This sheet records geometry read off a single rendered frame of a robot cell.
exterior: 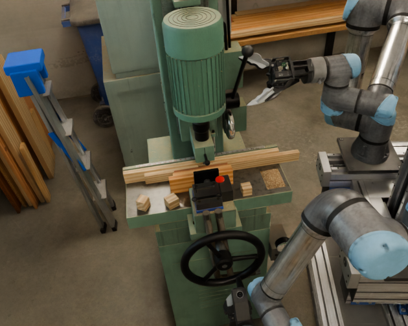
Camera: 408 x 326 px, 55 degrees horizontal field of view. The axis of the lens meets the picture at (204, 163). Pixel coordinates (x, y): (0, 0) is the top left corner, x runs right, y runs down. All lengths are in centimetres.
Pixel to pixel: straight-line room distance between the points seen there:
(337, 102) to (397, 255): 56
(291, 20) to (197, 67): 243
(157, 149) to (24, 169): 118
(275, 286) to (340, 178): 77
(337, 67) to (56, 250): 197
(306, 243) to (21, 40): 319
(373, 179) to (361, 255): 96
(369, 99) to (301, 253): 52
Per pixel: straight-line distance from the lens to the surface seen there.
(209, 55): 115
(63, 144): 213
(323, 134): 324
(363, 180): 180
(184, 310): 194
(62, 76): 390
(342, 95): 129
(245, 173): 150
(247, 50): 114
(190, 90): 120
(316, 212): 98
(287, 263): 109
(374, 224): 91
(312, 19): 361
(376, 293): 155
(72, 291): 241
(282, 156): 153
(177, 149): 165
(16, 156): 270
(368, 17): 153
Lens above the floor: 192
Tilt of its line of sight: 41 degrees down
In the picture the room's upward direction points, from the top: 5 degrees counter-clockwise
